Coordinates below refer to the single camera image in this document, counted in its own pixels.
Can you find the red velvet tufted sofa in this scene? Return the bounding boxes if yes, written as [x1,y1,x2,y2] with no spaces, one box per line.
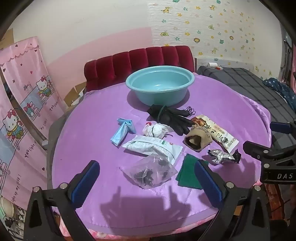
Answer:
[84,46,195,93]

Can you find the black knit gloves bundle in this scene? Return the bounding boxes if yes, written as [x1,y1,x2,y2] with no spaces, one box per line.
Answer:
[147,104,194,136]

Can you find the thin black cord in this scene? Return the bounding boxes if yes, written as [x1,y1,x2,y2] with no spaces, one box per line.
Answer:
[183,106,196,118]

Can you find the white wet wipes packet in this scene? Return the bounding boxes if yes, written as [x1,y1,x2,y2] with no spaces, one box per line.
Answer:
[122,135,183,165]

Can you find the brown cardboard box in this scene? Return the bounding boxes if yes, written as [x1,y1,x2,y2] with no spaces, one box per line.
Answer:
[63,82,87,108]

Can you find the beige long snack packet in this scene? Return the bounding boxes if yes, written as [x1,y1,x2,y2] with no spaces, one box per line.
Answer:
[191,114,240,153]

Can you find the tan sock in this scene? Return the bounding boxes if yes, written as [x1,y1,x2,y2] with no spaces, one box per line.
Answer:
[184,125,212,152]

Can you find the teal plastic basin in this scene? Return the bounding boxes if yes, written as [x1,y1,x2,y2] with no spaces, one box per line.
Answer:
[125,66,195,106]

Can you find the crumpled white wrapper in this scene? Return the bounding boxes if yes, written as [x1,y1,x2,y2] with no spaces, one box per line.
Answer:
[142,122,173,138]

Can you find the black white printed cloth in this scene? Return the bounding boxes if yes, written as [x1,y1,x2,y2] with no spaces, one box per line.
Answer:
[0,195,27,234]

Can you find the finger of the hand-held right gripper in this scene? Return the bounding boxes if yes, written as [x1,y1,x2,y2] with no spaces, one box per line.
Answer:
[269,120,296,139]
[243,141,296,166]

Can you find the blue starry cloth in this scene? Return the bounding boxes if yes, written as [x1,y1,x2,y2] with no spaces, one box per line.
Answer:
[262,77,296,106]

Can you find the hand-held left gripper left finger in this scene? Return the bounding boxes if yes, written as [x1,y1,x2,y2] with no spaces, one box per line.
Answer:
[23,160,100,241]

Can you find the purple quilted satin cloth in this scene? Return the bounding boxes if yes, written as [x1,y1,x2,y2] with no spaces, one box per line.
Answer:
[47,74,271,229]

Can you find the blue face mask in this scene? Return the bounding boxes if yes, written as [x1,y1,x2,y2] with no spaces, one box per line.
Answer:
[111,117,137,146]

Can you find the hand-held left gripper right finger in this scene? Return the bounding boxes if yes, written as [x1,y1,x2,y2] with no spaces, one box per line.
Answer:
[195,159,271,241]

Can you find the green scouring pad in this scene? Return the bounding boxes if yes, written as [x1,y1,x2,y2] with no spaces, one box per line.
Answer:
[176,153,208,190]

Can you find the silver black foil wrapper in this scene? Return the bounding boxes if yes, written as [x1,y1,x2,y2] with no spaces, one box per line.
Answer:
[207,148,242,165]

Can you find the clear plastic bag dark contents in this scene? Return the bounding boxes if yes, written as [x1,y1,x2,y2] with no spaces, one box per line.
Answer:
[120,155,178,190]

